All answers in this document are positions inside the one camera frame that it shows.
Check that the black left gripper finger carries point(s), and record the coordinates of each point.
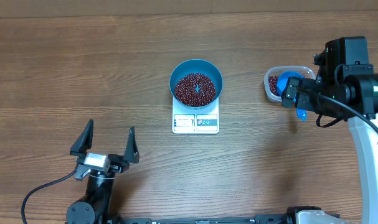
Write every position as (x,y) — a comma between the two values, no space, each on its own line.
(131,154)
(84,141)

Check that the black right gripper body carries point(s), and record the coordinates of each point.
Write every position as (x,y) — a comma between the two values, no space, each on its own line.
(311,103)

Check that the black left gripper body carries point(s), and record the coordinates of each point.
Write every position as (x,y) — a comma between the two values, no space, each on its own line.
(118,165)

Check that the blue plastic measuring scoop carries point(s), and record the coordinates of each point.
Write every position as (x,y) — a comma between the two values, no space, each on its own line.
(281,85)

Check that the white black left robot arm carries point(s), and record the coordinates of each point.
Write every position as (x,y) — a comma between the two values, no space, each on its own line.
(94,206)

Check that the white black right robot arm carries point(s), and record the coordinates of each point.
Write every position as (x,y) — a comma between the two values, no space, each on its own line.
(345,89)

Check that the white digital kitchen scale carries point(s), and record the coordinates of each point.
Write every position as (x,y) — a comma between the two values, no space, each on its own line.
(186,120)

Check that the teal blue bowl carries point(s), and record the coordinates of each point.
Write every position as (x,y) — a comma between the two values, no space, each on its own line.
(196,66)

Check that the clear plastic container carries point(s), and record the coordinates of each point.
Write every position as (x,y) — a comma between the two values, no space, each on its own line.
(273,73)

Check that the red adzuki beans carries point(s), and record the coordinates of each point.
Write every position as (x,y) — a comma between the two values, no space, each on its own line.
(195,90)

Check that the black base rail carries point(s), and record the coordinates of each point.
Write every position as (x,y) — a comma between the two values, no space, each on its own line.
(257,219)

